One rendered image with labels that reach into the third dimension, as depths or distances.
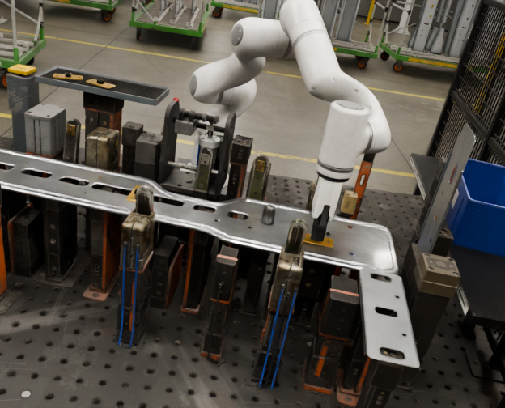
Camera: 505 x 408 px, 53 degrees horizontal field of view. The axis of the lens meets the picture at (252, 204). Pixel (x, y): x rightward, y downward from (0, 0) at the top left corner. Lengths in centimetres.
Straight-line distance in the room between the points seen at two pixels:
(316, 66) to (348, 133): 19
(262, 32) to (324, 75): 30
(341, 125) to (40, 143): 85
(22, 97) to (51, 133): 26
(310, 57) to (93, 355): 86
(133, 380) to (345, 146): 71
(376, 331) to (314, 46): 64
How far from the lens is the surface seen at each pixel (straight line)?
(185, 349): 134
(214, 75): 169
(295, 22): 128
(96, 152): 147
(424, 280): 119
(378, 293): 115
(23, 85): 173
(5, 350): 136
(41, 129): 152
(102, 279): 146
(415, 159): 187
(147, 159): 147
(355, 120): 109
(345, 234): 132
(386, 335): 105
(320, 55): 121
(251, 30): 141
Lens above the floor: 164
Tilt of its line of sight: 28 degrees down
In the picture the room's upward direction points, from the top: 10 degrees clockwise
